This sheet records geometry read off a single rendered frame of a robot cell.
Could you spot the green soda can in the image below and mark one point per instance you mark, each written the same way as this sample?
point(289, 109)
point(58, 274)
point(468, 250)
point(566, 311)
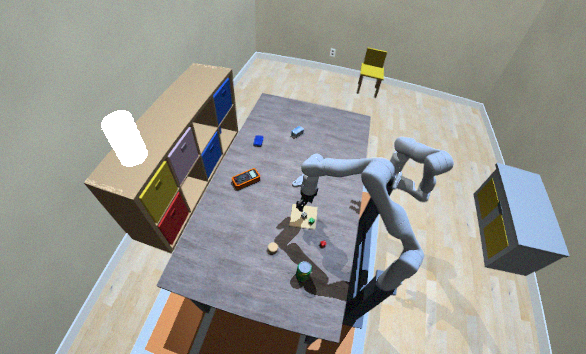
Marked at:
point(303, 271)

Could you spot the orange digital multimeter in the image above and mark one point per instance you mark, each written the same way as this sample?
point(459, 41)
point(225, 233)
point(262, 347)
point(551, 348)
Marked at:
point(246, 178)

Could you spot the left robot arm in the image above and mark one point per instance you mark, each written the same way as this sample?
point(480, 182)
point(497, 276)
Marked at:
point(375, 176)

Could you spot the tan short cylinder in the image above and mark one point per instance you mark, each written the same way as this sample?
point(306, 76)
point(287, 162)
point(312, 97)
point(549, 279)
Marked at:
point(273, 247)

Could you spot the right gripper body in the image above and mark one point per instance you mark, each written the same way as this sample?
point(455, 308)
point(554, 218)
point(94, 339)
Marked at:
point(392, 180)

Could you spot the beige flat mat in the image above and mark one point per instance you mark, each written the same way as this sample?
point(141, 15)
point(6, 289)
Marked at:
point(297, 221)

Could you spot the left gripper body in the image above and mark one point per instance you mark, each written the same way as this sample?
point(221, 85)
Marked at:
point(305, 197)

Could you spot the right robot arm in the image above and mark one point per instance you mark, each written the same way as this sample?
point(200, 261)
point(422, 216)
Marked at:
point(437, 163)

